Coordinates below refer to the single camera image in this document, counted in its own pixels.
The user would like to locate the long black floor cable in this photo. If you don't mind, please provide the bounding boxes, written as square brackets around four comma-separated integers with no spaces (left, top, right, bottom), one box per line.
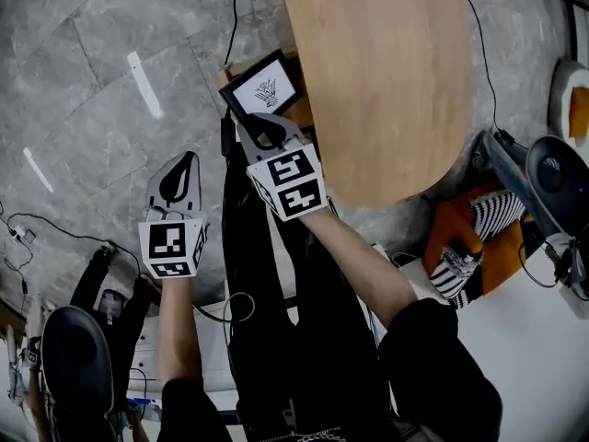
[468,0,517,147]

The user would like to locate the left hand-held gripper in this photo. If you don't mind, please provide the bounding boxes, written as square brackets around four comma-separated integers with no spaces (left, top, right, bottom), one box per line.
[137,150,210,280]

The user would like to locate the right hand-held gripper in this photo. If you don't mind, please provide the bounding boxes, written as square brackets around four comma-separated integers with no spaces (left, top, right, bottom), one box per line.
[237,111,329,223]

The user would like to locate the wooden drawer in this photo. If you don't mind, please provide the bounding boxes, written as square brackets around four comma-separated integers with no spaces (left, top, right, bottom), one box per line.
[216,51,318,156]

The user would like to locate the gray cable loop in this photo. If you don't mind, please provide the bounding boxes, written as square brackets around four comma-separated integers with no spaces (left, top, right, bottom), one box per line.
[192,292,257,325]

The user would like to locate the white cabinet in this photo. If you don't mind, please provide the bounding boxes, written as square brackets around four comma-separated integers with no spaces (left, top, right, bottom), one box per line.
[128,301,240,395]

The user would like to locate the person's right forearm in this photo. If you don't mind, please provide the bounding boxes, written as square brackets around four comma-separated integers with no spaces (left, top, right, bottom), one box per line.
[298,207,420,329]

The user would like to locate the white floor power strip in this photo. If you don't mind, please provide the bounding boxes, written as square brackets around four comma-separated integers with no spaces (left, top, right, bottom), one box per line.
[8,226,37,245]

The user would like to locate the black cable with adapter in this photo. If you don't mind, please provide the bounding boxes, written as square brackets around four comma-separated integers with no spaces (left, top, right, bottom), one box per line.
[219,0,243,157]

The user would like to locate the wooden coffee table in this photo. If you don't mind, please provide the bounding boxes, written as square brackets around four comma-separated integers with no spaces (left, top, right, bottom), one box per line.
[275,0,475,209]

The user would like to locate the white round chair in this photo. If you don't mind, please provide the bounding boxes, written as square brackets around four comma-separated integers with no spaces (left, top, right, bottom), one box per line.
[547,57,589,149]

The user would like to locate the orange cushion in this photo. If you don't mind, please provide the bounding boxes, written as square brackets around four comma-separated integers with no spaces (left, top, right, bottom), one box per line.
[568,85,589,140]

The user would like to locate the black picture frame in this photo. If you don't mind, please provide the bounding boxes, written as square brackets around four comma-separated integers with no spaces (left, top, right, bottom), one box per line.
[218,48,305,126]

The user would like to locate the thin black floor cable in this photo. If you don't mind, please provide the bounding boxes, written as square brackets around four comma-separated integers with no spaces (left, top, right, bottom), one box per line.
[0,212,142,279]

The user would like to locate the person's left forearm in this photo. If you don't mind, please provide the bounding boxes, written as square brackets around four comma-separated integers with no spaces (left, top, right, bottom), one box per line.
[156,276,204,384]

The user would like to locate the black white striped blanket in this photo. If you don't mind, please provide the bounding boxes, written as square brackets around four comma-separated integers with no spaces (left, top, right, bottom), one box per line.
[430,190,528,310]

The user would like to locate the patterned knit cushion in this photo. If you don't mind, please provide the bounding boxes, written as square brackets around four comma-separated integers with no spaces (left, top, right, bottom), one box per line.
[439,244,484,279]

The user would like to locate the person's black jacket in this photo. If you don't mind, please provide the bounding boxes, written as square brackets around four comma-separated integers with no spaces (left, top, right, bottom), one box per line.
[156,149,503,442]

